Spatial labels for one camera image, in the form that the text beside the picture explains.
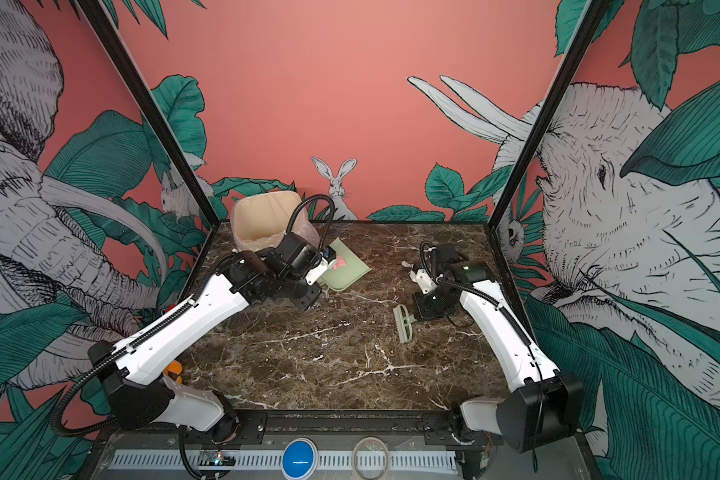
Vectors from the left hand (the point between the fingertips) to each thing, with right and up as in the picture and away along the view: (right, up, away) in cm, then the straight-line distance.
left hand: (314, 286), depth 73 cm
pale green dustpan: (+8, +4, +2) cm, 9 cm away
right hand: (+25, -7, +3) cm, 26 cm away
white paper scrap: (+27, +4, +35) cm, 44 cm away
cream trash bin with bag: (-23, +19, +24) cm, 38 cm away
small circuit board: (-23, -41, -3) cm, 47 cm away
